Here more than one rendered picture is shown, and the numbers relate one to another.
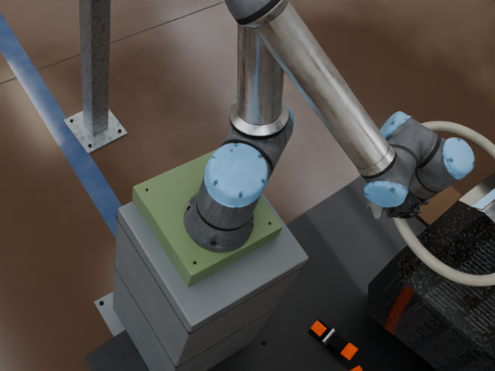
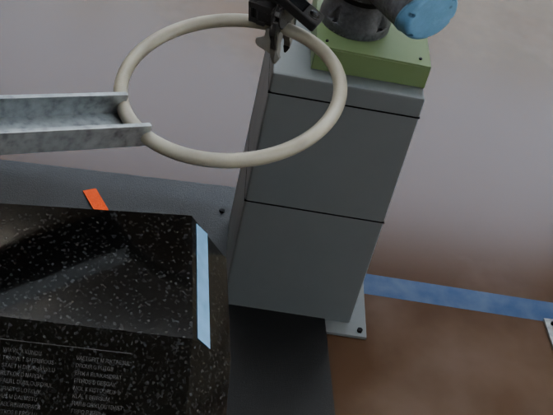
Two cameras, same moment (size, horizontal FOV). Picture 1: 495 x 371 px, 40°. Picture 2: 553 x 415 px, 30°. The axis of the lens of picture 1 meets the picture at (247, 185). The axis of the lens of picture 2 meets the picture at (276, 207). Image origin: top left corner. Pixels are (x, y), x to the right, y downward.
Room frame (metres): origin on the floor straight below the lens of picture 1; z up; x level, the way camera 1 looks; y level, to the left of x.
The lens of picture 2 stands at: (2.53, -1.75, 2.23)
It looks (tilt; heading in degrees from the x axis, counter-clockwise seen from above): 39 degrees down; 135
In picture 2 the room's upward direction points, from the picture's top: 14 degrees clockwise
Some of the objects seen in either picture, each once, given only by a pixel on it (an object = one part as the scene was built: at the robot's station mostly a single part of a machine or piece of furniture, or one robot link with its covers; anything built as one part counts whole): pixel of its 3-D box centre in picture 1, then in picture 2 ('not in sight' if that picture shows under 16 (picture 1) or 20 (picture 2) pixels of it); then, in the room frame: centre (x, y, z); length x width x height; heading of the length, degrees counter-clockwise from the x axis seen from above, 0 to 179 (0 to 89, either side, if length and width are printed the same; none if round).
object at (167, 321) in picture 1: (196, 285); (314, 168); (0.85, 0.04, 0.43); 0.50 x 0.50 x 0.85; 52
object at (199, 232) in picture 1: (222, 212); (359, 4); (0.86, 0.04, 0.98); 0.19 x 0.19 x 0.10
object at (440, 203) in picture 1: (438, 204); not in sight; (1.81, -0.85, 0.02); 0.25 x 0.10 x 0.01; 156
